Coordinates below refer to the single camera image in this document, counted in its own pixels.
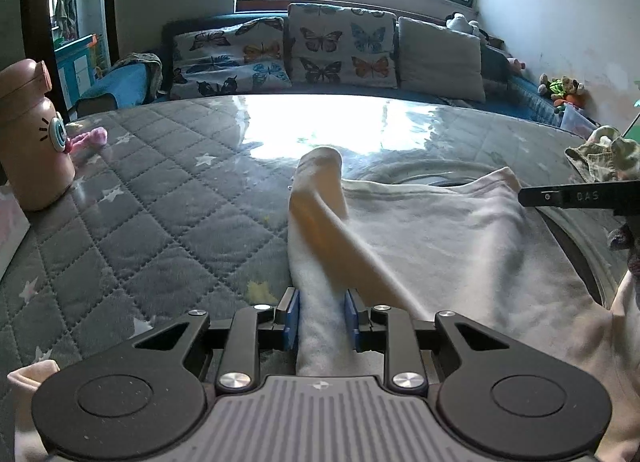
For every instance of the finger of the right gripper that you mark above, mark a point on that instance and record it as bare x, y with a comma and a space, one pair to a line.
620, 197

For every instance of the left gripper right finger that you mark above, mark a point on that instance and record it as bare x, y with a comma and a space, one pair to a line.
489, 393

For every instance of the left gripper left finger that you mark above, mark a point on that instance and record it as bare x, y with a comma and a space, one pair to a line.
143, 397

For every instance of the cream beige garment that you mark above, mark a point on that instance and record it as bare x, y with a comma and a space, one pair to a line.
472, 249

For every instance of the grey blanket on sofa arm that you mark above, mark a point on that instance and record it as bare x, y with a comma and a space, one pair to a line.
153, 66

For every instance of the green floral garment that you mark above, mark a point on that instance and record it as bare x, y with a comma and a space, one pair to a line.
605, 156

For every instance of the colourful plush toy pile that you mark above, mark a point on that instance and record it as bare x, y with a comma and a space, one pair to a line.
562, 90

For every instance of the pink tissue pack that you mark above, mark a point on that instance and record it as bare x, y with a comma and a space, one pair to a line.
13, 227

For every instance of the plain grey cushion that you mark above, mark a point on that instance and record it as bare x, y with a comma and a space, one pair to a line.
438, 61

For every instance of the white plush toy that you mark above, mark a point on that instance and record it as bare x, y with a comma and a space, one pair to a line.
459, 23

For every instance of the pink cartoon water bottle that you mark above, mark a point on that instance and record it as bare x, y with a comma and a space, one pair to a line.
34, 153

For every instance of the small pink toy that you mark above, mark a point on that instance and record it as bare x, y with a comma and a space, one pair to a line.
94, 138

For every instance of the upright butterfly pillow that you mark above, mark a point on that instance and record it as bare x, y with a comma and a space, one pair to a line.
341, 46

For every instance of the left butterfly pillow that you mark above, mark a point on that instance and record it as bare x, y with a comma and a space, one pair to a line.
243, 58

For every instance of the blue sofa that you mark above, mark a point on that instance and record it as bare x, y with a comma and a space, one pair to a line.
506, 93

